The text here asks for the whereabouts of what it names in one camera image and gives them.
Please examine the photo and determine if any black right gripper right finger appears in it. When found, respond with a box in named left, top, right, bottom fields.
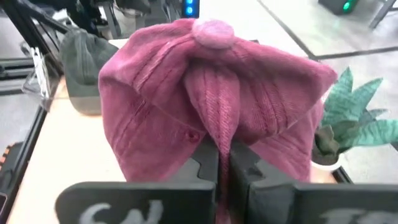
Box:
left=229, top=141, right=398, bottom=224

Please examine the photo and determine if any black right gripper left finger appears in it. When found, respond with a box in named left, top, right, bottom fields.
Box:
left=55, top=139, right=220, bottom=224

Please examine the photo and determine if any maroon cloth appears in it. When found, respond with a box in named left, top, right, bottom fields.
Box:
left=98, top=17, right=338, bottom=224

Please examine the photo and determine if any dark green baseball cap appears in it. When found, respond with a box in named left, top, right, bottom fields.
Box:
left=58, top=29, right=119, bottom=116

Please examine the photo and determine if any artificial plant in white pot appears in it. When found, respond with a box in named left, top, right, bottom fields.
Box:
left=312, top=67, right=398, bottom=183

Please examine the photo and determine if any clear plastic bin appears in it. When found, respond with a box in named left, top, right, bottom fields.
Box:
left=20, top=46, right=62, bottom=111

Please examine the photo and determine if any black device with green light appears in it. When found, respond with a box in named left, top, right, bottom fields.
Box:
left=318, top=0, right=358, bottom=16

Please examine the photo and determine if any black device with blue lights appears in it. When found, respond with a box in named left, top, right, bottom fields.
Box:
left=182, top=0, right=200, bottom=19

